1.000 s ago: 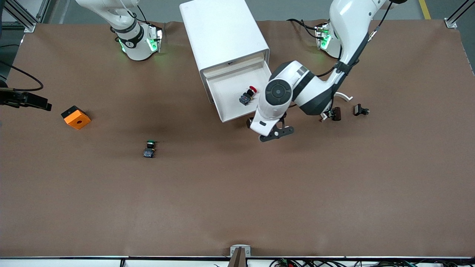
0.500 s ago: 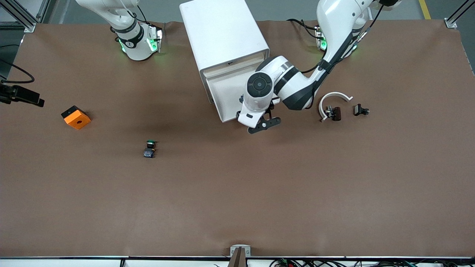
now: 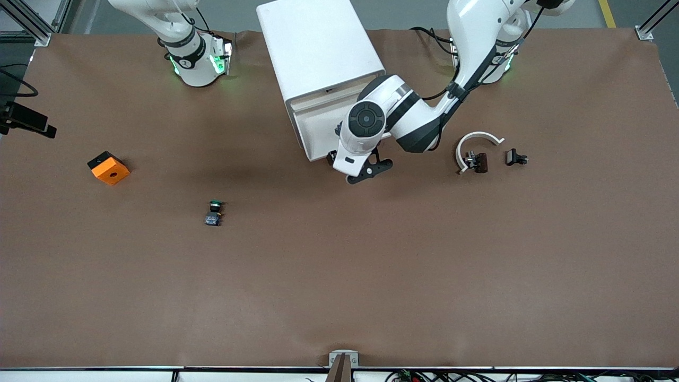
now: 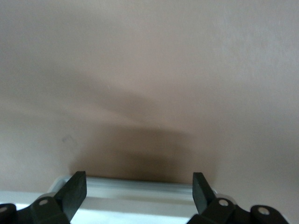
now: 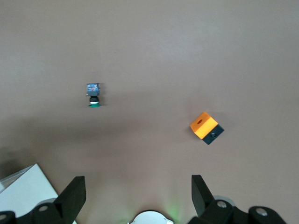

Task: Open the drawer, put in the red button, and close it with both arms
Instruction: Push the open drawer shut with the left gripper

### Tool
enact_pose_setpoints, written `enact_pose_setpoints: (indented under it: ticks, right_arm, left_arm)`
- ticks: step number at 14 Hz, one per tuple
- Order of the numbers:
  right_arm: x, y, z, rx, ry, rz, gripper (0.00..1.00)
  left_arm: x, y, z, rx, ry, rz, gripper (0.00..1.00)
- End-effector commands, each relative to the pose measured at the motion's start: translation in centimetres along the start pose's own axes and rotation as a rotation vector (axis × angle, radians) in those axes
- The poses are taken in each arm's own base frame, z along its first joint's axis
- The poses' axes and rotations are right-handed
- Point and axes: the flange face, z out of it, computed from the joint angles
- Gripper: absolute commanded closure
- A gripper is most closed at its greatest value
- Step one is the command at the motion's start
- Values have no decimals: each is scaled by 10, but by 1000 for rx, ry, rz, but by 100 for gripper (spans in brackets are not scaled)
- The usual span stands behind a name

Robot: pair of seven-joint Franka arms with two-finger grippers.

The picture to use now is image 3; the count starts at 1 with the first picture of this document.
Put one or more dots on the white plastic drawer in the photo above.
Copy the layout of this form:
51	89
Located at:
318	132
318	97

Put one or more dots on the brown table cover sheet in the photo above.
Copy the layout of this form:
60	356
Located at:
339	265

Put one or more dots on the grey metal bracket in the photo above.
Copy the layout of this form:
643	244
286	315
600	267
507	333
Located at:
332	358

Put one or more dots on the brown mounting post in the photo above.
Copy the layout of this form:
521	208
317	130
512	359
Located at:
342	371

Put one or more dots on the aluminium frame profile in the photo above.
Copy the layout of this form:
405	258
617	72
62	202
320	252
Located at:
40	38
644	33

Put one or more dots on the orange and black box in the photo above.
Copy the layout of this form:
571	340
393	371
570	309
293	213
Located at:
111	172

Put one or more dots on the white drawer cabinet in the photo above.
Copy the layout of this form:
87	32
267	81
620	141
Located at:
318	42

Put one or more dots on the white curved plastic clamp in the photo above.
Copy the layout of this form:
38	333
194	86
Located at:
479	134

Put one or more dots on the black square push button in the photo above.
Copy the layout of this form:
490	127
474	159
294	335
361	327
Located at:
512	157

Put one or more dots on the green push button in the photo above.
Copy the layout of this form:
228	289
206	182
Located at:
213	217

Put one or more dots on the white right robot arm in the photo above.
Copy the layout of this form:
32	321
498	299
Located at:
196	63

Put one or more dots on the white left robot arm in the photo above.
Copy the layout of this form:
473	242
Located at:
472	32

